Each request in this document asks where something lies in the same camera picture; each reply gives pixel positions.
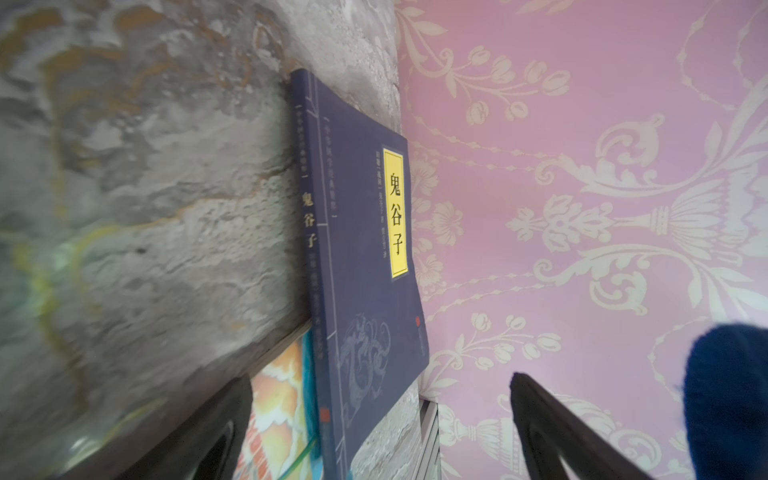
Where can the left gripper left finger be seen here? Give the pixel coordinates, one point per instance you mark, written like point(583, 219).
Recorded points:
point(197, 434)

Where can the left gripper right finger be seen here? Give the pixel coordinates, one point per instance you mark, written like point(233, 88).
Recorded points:
point(552, 437)

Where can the blue cloth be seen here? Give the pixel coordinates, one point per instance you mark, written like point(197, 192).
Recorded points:
point(725, 403)

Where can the navy Guiguzi book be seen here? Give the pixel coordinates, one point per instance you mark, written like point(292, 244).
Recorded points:
point(369, 336)

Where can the colourful sunflower magazine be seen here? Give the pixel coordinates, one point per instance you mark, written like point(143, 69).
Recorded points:
point(282, 439)

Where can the aluminium front rail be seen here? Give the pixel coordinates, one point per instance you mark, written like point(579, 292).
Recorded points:
point(428, 466)

